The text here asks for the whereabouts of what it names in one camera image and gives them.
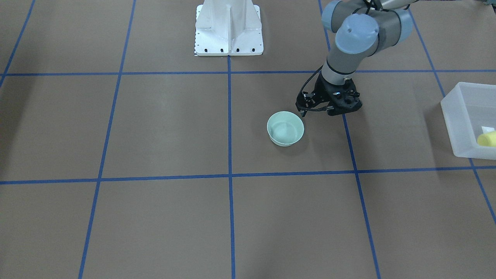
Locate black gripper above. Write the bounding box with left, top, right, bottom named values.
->
left=296, top=74, right=363, bottom=118

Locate mint green bowl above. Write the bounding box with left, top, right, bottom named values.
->
left=266, top=111, right=305, bottom=147

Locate yellow plastic cup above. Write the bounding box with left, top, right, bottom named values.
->
left=476, top=131, right=496, bottom=148

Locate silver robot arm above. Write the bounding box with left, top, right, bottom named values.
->
left=295, top=0, right=414, bottom=117

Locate clear plastic storage box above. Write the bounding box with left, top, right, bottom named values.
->
left=440, top=82, right=496, bottom=160

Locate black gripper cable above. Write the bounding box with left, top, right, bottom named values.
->
left=295, top=66, right=324, bottom=113

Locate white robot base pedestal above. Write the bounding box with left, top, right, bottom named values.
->
left=194, top=0, right=264, bottom=56

